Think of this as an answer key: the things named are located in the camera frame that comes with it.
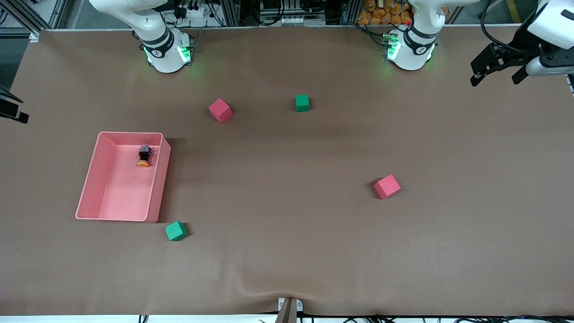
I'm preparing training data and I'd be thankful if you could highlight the pink plastic bin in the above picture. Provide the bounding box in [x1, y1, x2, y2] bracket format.
[75, 131, 171, 223]

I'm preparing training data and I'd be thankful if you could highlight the orange packaged items pile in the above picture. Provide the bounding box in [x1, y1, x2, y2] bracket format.
[357, 0, 413, 25]

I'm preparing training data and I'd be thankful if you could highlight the metal edge bracket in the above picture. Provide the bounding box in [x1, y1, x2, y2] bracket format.
[274, 297, 304, 323]

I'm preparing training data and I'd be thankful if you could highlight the white power strip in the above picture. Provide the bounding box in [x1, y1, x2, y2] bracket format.
[177, 0, 211, 18]

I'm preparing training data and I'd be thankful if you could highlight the pink foam cube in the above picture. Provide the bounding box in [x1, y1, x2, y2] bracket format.
[209, 98, 233, 124]
[374, 174, 402, 200]

